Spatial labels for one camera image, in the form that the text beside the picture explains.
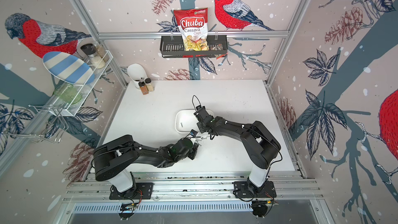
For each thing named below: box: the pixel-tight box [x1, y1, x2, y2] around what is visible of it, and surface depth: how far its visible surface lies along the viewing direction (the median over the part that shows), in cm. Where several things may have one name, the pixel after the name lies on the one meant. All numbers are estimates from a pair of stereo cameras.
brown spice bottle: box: [138, 81, 149, 95], surface depth 113 cm
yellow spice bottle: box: [144, 77, 155, 92], surface depth 113 cm
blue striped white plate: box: [42, 51, 95, 85], surface depth 73 cm
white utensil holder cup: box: [126, 63, 148, 90], surface depth 113 cm
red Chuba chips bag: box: [173, 7, 210, 52], surface depth 83 cm
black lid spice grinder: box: [80, 43, 106, 69], surface depth 83 cm
